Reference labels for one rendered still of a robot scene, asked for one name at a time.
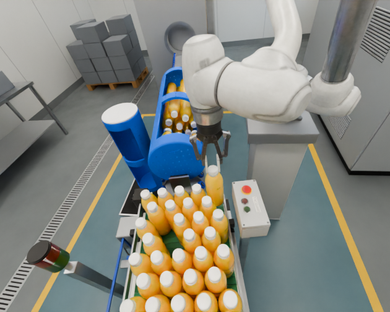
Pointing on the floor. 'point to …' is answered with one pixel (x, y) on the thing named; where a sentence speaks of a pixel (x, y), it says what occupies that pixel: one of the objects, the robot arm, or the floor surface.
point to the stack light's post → (90, 277)
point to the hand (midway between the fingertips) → (212, 164)
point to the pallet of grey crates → (108, 52)
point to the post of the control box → (242, 251)
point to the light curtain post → (210, 17)
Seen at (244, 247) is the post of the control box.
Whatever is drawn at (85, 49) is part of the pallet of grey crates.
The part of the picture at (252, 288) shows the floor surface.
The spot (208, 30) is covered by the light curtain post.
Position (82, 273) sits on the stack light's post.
